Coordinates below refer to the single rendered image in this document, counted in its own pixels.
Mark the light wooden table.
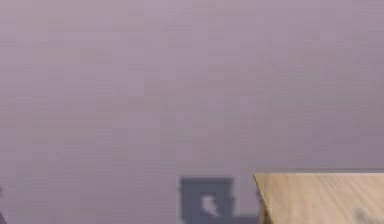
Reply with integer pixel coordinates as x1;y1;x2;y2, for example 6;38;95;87
252;172;384;224

